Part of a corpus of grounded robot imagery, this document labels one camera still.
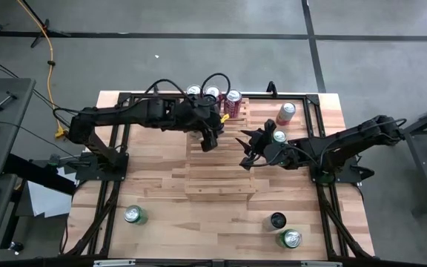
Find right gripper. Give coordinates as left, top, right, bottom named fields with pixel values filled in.
left=235, top=119, right=298, bottom=171

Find slatted wooden shelf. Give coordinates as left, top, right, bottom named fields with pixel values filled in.
left=183, top=96, right=257, bottom=203

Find green soda can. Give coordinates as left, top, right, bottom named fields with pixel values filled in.
left=123, top=204, right=150, bottom=226
left=272, top=129, right=288, bottom=145
left=275, top=228, right=303, bottom=250

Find silver and red can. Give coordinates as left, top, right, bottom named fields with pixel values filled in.
left=275, top=102, right=297, bottom=127

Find grey clamp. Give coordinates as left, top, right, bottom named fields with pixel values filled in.
left=48, top=152, right=63, bottom=168

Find black support beam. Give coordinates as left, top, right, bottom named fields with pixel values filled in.
left=4, top=154, right=77, bottom=196

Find white paper sheets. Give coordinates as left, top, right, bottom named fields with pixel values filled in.
left=26, top=166, right=77, bottom=219

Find black tripod stand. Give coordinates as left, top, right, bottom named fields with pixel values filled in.
left=19, top=0, right=72, bottom=49

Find black metal table frame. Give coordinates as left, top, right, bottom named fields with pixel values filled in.
left=61, top=90, right=376, bottom=260

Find silver metal bracket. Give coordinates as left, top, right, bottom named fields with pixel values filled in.
left=93, top=259, right=136, bottom=267
left=300, top=260, right=342, bottom=267

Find yellow power cable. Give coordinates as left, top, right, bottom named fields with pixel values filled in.
left=16, top=0, right=66, bottom=139

